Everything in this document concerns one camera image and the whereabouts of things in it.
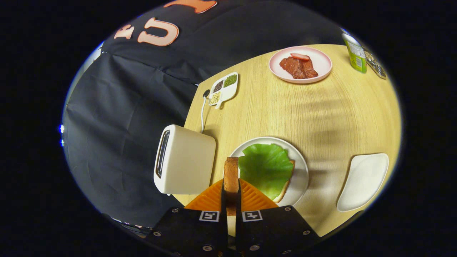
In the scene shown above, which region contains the white rounded square plate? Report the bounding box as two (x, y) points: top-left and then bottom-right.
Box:
(336, 153), (390, 213)

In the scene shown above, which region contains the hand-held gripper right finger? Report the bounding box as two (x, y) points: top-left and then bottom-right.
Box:
(235, 178), (322, 255)

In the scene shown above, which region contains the white round plate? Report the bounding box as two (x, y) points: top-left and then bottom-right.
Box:
(228, 136), (309, 207)

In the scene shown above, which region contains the white bread slice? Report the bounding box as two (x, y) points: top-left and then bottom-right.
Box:
(272, 160), (296, 204)

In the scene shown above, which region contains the cream white toaster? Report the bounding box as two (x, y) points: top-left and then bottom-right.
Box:
(154, 124), (216, 195)

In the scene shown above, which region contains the white divided dish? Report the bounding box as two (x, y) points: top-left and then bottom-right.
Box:
(208, 72), (239, 109)

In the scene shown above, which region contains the toasted bread slice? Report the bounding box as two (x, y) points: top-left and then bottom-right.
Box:
(224, 157), (240, 247)

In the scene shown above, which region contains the small wire basket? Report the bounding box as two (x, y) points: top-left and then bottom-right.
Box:
(362, 46), (387, 80)

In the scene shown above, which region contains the pink round plate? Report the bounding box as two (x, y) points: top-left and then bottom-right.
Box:
(268, 46), (333, 84)

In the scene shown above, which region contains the green label metal bottle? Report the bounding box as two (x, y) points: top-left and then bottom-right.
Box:
(341, 32), (367, 74)

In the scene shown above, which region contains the green lettuce leaf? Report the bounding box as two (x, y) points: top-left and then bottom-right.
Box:
(238, 143), (294, 201)

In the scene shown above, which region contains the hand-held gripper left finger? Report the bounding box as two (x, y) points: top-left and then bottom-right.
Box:
(144, 178), (229, 255)

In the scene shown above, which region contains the brown meat slab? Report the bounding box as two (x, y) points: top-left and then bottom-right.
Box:
(279, 56), (319, 79)

